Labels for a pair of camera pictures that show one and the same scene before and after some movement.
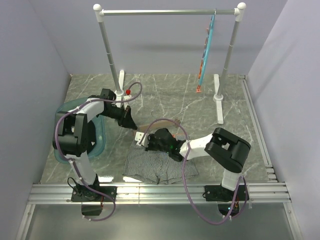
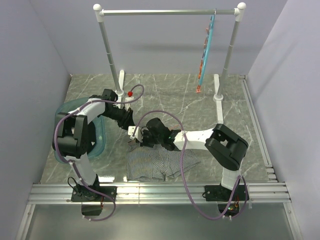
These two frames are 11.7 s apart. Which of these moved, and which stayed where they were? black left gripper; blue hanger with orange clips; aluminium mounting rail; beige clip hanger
Moved: beige clip hanger
Stayed: blue hanger with orange clips; aluminium mounting rail; black left gripper
